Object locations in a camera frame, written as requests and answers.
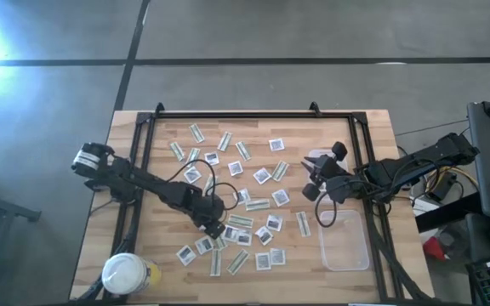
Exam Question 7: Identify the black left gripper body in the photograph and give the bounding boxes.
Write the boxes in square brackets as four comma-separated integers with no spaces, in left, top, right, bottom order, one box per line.
[191,193,225,226]

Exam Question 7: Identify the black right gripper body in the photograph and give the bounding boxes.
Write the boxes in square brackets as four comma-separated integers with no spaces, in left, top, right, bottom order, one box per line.
[302,141,356,204]

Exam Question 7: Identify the small clear plastic container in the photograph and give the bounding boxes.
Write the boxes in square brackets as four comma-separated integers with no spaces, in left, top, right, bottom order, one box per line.
[307,147,351,203]

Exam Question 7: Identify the large clear plastic container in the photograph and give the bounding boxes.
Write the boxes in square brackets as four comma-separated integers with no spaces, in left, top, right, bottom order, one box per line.
[317,209,371,272]

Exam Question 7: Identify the white power strip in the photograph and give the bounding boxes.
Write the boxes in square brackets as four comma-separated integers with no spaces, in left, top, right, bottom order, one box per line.
[410,195,432,217]

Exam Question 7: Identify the white wipes canister yellow label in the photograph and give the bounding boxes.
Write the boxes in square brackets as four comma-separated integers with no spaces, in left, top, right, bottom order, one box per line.
[101,252,162,297]

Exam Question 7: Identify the black power box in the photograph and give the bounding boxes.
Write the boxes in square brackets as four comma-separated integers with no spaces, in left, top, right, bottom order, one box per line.
[430,172,459,201]

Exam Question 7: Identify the red object on floor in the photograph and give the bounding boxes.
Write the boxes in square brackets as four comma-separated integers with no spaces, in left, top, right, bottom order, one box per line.
[422,235,447,262]

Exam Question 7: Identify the black floor stand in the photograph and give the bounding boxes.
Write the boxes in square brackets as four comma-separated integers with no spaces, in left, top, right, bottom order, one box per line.
[0,168,43,256]

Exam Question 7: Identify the black metal table frame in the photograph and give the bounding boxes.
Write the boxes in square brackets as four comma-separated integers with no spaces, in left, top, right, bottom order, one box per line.
[102,101,431,303]

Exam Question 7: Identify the yellow cables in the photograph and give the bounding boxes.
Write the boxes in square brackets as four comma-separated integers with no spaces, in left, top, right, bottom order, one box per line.
[424,164,480,195]

